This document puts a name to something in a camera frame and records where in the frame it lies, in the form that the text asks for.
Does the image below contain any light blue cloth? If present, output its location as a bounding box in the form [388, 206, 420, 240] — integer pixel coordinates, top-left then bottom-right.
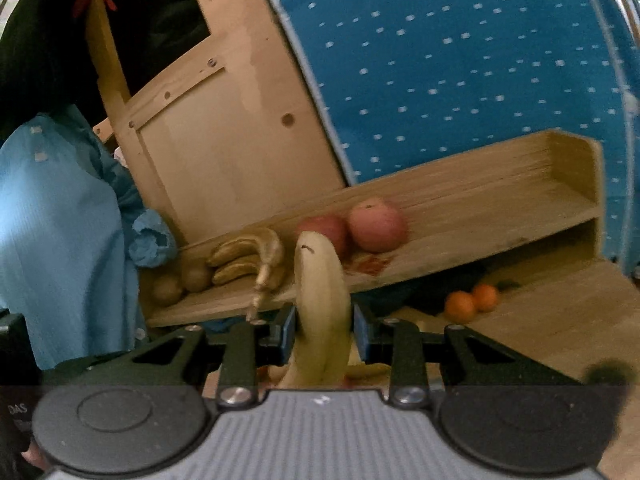
[0, 105, 179, 370]

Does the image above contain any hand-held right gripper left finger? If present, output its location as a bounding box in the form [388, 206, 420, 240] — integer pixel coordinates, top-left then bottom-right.
[87, 305, 299, 407]

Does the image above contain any small red cherry tomato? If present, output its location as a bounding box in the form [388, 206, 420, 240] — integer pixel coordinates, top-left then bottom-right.
[444, 291, 477, 324]

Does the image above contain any wooden tray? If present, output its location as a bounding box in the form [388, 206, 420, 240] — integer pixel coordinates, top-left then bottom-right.
[140, 130, 608, 329]

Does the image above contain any small orange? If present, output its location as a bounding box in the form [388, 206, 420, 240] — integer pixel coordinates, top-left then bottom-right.
[472, 283, 501, 312]

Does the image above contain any brown kiwi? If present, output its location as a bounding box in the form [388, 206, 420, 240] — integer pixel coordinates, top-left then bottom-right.
[151, 272, 184, 306]
[180, 260, 212, 294]

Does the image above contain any yellow banana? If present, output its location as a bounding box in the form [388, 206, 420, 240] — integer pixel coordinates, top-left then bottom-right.
[276, 230, 353, 389]

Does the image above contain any black garment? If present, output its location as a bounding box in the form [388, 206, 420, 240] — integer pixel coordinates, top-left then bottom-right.
[0, 0, 212, 136]

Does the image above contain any bunch of ripe bananas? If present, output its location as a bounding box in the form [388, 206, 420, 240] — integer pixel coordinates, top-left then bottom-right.
[206, 227, 287, 322]

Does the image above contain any wooden chair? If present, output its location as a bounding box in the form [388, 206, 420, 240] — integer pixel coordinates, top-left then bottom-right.
[85, 0, 351, 248]

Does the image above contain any blue dotted partition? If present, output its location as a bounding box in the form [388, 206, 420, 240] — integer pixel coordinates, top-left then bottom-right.
[250, 0, 640, 273]

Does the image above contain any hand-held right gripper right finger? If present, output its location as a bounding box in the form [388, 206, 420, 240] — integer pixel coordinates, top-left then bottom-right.
[352, 301, 586, 407]

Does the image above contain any red apple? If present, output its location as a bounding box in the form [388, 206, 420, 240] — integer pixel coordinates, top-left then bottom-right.
[348, 198, 409, 254]
[297, 216, 351, 262]

